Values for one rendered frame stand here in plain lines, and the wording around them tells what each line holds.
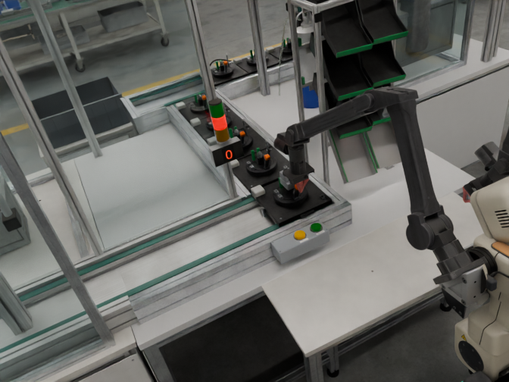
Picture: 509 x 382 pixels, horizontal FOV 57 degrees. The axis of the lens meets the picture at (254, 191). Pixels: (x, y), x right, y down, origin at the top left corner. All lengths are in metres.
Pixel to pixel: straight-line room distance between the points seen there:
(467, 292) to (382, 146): 0.88
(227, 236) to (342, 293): 0.50
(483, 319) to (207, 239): 0.99
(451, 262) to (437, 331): 1.40
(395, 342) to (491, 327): 1.07
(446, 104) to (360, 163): 1.19
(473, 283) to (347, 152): 0.84
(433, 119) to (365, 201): 1.11
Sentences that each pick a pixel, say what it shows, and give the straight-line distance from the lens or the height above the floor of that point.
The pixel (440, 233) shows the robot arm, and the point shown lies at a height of 1.27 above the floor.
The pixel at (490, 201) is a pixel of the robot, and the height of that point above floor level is 1.34.
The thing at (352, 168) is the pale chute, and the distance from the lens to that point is 1.92.
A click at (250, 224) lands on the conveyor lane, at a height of 0.92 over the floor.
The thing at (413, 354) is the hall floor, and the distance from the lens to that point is 2.58.
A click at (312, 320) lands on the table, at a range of 1.61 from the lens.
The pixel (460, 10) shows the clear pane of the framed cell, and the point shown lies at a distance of 3.00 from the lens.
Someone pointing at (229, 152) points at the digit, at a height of 1.21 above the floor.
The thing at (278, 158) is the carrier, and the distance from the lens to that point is 2.13.
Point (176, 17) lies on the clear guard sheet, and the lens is 1.60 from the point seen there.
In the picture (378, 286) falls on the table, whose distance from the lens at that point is 1.69.
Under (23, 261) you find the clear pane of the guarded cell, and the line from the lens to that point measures 1.44.
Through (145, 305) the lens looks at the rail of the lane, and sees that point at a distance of 1.68.
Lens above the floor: 2.15
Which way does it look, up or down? 37 degrees down
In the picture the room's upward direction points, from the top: 11 degrees counter-clockwise
